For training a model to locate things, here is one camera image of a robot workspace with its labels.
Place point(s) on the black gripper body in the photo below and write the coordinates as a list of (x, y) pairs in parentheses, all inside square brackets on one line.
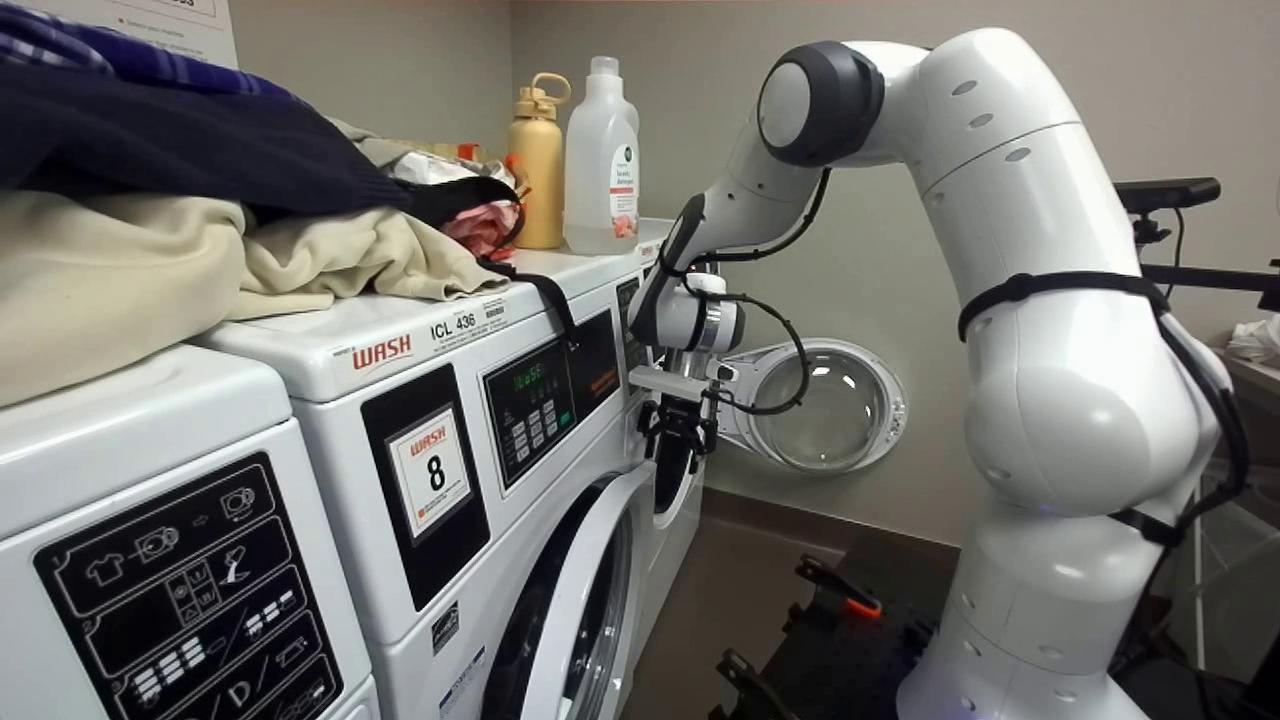
[(676, 426)]

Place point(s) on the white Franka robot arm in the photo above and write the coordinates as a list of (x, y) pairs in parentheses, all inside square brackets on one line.
[(1064, 402)]

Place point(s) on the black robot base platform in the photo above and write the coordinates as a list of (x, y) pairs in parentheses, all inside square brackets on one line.
[(854, 664)]

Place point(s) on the white washing machine number 8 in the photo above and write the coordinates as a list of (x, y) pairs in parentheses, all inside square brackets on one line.
[(402, 333)]

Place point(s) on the white washing machine small label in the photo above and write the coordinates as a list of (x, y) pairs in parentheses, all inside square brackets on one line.
[(135, 441)]

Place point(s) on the round door of washer 9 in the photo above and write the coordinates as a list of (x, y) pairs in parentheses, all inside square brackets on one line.
[(826, 407)]

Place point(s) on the round door of washer 8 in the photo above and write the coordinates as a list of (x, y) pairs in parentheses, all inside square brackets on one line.
[(559, 643)]

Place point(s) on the white number 8 label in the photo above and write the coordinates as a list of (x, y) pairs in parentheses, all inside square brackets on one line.
[(430, 471)]

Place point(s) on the white detergent bottle green label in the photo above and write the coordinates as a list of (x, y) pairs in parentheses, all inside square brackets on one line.
[(602, 160)]

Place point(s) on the cream cloth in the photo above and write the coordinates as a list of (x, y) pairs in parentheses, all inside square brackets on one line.
[(363, 261), (106, 281)]

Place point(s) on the black metal stand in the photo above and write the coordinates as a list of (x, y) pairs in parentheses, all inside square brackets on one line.
[(1165, 197)]

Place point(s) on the dark navy cloth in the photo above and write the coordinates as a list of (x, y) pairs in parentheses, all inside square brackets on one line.
[(173, 140)]

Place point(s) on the white crumpled sheet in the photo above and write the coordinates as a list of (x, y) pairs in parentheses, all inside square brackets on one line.
[(1257, 341)]

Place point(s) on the blue plaid cloth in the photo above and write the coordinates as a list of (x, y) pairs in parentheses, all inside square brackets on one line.
[(83, 46)]

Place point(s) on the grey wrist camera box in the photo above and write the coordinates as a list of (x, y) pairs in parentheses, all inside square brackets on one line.
[(674, 383)]

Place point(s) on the white paper wall sign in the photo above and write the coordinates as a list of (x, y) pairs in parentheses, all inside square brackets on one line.
[(135, 22)]

